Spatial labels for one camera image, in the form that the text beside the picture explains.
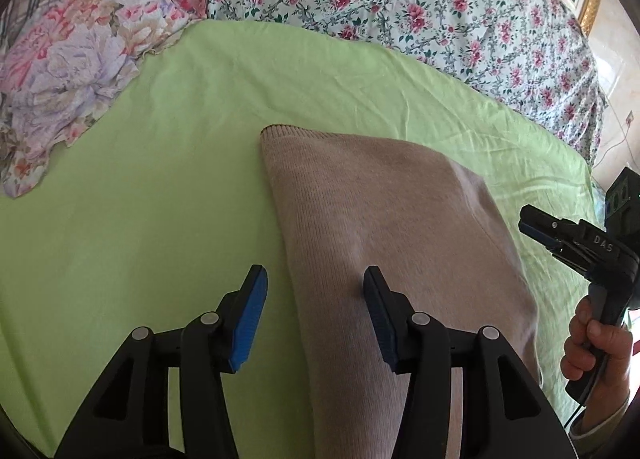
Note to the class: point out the light green bed sheet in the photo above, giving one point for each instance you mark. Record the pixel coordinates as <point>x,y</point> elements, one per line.
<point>150,164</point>

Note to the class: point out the beige knit sweater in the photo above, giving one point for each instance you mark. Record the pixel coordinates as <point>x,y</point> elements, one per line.
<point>375,199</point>

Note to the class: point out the person's right forearm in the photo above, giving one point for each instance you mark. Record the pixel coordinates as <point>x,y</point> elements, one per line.
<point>607,414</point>

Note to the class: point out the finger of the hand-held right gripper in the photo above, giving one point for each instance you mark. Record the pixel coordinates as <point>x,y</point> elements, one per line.
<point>542,220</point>
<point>540,235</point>

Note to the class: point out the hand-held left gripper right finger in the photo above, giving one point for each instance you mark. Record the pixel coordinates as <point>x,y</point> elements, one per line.
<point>380,319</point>

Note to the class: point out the pastel floral pillow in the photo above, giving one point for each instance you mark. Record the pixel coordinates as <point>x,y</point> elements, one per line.
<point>75,64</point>

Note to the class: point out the person's right hand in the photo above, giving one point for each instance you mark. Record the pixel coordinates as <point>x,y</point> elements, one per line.
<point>617,349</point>

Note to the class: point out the white wall socket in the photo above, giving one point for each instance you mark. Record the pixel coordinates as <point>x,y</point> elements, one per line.
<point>630,117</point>

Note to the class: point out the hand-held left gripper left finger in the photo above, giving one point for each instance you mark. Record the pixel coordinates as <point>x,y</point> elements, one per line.
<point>247,324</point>

